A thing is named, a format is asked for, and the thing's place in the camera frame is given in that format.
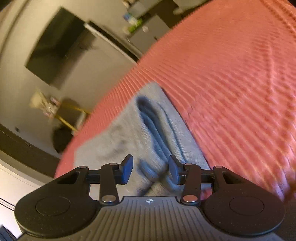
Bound grey sweatpants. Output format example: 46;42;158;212
74;83;210;197

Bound cream wrapped flower bouquet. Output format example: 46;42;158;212
29;90;61;118

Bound round yellow-legged side table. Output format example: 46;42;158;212
54;98;91;136

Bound grey dresser cabinet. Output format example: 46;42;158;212
127;1;182;54

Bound black wall television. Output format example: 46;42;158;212
26;7;85;85

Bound blue white tissue pack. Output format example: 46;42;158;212
123;13;137;25

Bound white wardrobe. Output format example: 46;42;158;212
1;161;52;237

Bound black bag on floor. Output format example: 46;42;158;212
52;126;73;154

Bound red ribbed bedspread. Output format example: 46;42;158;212
55;1;295;200

